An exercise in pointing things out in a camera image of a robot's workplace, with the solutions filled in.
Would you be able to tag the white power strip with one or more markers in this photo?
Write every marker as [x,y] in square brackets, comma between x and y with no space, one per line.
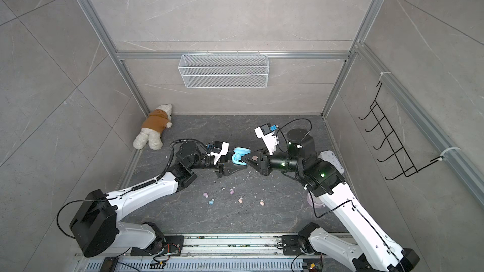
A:
[329,156]

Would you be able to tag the blue earbud charging case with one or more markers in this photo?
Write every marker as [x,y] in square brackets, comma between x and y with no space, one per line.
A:
[237,157]

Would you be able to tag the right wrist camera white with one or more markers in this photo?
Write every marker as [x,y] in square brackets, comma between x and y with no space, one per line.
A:
[267,132]

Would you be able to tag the white wire mesh basket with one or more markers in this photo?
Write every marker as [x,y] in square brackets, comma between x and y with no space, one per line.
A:
[224,70]

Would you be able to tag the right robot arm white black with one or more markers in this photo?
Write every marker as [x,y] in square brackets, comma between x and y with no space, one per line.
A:
[322,176]

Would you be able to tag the teddy bear with brown hoodie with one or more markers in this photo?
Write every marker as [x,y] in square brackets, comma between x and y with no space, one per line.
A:
[152,128]

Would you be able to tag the black wire hook rack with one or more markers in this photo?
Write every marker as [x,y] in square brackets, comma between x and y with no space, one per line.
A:
[391,140]

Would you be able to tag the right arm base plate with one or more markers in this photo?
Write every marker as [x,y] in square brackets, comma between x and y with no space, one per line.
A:
[289,245]

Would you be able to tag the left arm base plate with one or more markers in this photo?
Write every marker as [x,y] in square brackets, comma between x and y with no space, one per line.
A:
[171,244]

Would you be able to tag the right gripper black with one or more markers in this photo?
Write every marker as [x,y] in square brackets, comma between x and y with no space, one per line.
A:
[264,162]

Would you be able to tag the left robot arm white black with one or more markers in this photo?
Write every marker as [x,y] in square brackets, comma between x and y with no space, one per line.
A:
[98,224]

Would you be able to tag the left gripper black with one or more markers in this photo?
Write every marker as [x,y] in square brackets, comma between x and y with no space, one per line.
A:
[222,169]

